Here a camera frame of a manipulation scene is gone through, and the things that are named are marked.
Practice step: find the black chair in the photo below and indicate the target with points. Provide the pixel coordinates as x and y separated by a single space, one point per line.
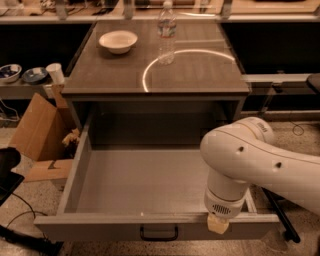
9 181

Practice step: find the crumpled brown paper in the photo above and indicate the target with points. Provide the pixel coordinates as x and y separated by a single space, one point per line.
72 137

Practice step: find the black stand leg right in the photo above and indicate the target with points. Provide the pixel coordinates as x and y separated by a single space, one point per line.
290 234

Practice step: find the black stand leg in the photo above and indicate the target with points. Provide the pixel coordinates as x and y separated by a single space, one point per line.
41 245
290 234

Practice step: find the brown cardboard box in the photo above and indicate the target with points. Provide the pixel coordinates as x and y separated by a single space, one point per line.
39 137

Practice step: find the clear plastic water bottle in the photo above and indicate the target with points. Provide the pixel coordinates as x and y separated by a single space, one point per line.
166 33

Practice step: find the grey top drawer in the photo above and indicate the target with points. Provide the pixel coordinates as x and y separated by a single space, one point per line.
136 177

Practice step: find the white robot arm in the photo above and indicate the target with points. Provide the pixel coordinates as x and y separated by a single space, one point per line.
243 153

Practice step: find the blue patterned bowl right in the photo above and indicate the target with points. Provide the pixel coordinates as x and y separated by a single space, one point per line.
35 76

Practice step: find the black stand leg left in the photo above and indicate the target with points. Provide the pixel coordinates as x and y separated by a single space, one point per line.
41 245

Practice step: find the grey drawer cabinet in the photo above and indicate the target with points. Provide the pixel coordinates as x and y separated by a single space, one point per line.
203 78

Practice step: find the white bowl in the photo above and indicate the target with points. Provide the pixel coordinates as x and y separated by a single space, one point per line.
118 42

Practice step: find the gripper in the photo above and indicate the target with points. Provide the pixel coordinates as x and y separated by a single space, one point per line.
222 205

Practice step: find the white paper cup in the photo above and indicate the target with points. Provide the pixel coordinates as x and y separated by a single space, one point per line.
56 73

